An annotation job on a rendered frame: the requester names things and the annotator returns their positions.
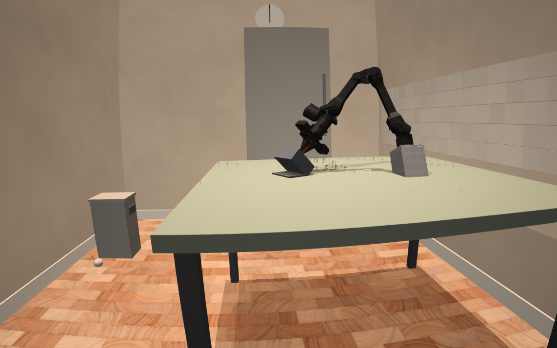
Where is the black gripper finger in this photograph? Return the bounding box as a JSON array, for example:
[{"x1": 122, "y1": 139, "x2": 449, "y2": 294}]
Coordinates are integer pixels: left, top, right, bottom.
[
  {"x1": 300, "y1": 134, "x2": 313, "y2": 151},
  {"x1": 304, "y1": 142, "x2": 320, "y2": 153}
]

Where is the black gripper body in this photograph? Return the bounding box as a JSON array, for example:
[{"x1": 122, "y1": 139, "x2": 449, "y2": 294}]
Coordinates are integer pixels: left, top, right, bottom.
[{"x1": 295, "y1": 120, "x2": 329, "y2": 155}]

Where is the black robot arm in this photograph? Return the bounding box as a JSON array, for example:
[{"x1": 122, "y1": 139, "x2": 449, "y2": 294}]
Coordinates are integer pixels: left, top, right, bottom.
[{"x1": 303, "y1": 67, "x2": 413, "y2": 147}]

